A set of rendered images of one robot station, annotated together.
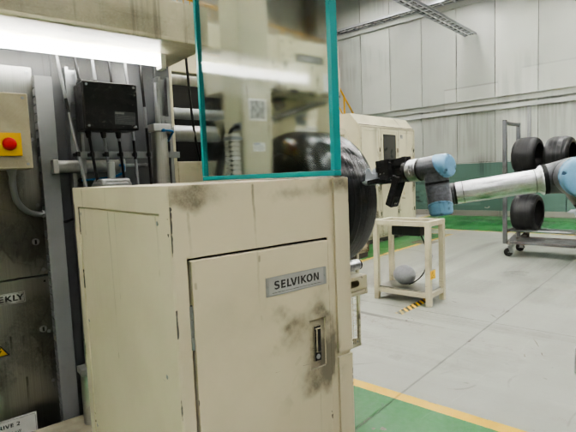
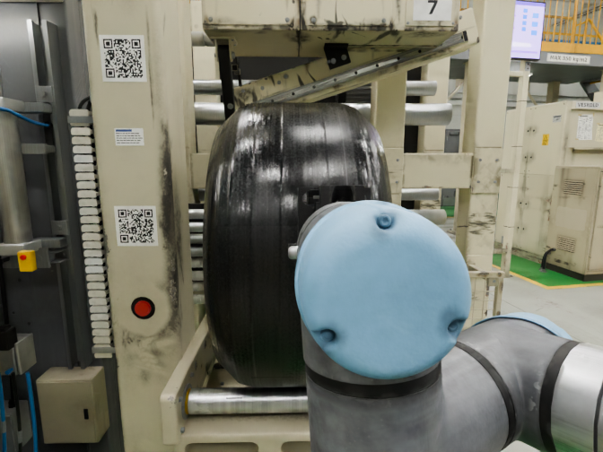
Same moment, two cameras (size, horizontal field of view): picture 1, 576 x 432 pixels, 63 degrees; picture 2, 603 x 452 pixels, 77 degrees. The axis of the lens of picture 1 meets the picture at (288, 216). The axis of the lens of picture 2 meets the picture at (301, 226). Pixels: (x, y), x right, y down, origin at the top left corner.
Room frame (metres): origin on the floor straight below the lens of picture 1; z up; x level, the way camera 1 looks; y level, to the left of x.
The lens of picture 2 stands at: (1.31, -0.57, 1.34)
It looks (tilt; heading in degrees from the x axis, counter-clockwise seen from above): 10 degrees down; 37
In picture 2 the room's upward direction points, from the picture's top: straight up
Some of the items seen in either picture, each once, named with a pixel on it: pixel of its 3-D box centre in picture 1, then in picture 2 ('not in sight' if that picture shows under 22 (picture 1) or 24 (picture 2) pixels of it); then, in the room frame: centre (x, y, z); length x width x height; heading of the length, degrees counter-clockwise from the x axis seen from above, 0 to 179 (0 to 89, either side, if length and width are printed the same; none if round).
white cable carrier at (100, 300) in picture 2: not in sight; (100, 238); (1.65, 0.18, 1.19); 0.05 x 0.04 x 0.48; 39
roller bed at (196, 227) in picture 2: not in sight; (212, 253); (2.06, 0.35, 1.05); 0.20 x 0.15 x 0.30; 129
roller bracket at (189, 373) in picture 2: not in sight; (198, 360); (1.79, 0.08, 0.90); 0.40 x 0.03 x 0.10; 39
